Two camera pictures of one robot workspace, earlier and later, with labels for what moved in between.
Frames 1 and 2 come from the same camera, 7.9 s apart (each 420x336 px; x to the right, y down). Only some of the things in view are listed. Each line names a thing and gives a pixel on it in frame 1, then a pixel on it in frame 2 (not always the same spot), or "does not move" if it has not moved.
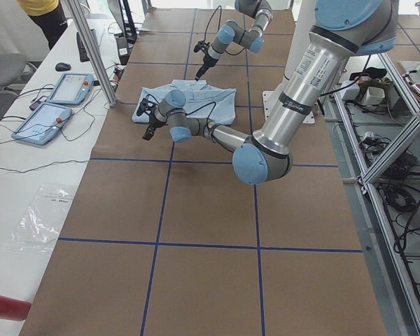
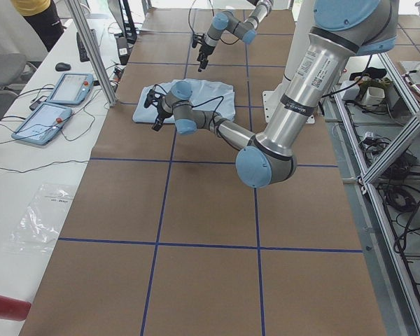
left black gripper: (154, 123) to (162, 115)
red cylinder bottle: (8, 308) does not move
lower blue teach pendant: (43, 124) does not move
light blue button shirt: (215, 102) does not move
